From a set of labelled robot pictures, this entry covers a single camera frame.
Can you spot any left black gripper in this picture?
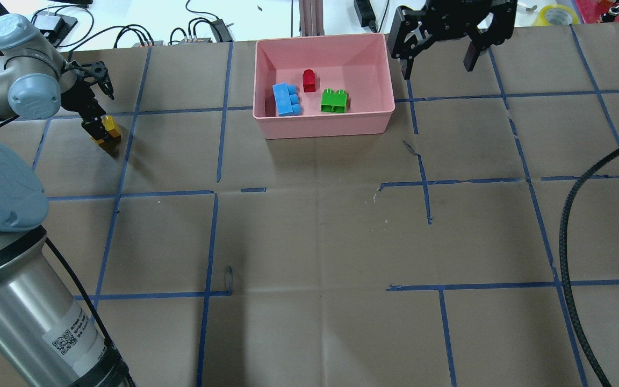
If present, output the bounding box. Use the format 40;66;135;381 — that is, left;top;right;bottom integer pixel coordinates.
62;78;110;146

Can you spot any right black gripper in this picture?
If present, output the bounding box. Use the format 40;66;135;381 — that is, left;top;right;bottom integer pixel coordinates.
387;1;517;80

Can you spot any yellow toy block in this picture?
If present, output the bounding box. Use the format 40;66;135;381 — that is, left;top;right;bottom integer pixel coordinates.
99;115;122;154

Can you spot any green toy block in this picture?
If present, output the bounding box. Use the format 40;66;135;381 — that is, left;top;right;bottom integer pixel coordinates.
320;88;349;113

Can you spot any red toy block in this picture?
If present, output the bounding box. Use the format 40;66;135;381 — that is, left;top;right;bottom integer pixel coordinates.
303;69;318;93

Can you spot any blue toy block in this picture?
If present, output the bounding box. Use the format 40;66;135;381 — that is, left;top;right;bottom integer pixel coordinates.
272;83;302;117

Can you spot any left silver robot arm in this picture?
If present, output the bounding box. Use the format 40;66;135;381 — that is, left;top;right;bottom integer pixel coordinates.
0;14;135;386

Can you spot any pink plastic box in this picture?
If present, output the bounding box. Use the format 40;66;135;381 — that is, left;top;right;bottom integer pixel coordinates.
253;33;395;139

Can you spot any black power adapter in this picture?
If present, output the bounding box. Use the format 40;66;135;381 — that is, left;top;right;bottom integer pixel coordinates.
353;0;377;32

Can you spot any yellow tape roll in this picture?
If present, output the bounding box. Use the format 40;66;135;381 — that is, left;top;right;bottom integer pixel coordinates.
531;4;579;27

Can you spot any red tray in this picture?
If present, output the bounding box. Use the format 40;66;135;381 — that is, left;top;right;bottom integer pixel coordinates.
574;1;619;24

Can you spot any aluminium frame post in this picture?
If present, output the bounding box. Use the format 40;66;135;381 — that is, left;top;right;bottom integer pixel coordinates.
299;0;325;37

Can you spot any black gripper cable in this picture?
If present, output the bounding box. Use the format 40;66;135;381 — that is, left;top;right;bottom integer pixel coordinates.
559;129;619;387

